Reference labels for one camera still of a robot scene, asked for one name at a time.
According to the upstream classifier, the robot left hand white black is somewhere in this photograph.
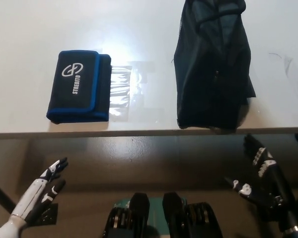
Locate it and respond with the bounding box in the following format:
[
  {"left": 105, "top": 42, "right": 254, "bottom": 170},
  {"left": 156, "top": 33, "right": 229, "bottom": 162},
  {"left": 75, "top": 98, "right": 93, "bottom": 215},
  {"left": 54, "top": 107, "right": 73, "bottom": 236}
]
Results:
[{"left": 9, "top": 157, "right": 69, "bottom": 223}]

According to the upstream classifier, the black pouch notebook blue trim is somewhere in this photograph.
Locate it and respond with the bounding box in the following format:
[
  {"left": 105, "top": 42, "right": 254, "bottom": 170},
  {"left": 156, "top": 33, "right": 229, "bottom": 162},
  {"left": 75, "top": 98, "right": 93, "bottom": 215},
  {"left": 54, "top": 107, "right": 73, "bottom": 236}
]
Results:
[{"left": 46, "top": 50, "right": 112, "bottom": 124}]

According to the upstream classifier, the clear tape patch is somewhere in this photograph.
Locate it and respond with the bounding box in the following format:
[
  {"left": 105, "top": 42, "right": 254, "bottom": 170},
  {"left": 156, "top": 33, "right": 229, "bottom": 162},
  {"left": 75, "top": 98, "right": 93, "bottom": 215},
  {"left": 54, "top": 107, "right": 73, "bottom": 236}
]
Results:
[{"left": 108, "top": 59, "right": 159, "bottom": 123}]

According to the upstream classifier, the black tape floor marker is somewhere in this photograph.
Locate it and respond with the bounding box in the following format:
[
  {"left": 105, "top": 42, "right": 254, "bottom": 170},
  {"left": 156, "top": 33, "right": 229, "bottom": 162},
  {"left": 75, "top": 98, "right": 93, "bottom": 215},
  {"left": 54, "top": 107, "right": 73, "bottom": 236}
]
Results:
[{"left": 29, "top": 203, "right": 59, "bottom": 226}]

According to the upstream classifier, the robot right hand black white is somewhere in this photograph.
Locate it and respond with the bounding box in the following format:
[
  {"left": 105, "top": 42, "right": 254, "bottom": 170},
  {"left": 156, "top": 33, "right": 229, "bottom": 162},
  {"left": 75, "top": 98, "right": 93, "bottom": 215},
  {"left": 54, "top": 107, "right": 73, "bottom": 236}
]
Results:
[{"left": 224, "top": 133, "right": 296, "bottom": 211}]

